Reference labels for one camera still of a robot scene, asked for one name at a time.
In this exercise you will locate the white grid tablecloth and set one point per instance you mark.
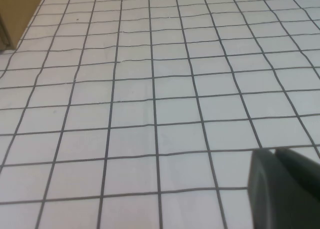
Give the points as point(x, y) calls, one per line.
point(160, 114)

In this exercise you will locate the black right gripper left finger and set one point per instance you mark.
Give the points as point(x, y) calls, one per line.
point(265, 189)

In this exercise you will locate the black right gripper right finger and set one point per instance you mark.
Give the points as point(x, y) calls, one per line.
point(305, 189)

